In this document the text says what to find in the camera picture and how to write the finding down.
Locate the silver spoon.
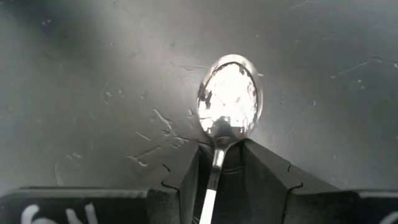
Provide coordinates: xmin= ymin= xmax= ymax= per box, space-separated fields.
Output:
xmin=196 ymin=54 xmax=264 ymax=224

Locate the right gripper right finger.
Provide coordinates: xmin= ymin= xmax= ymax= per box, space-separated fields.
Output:
xmin=243 ymin=138 xmax=398 ymax=224

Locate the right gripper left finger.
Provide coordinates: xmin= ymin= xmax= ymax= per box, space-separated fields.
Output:
xmin=0 ymin=139 xmax=200 ymax=224

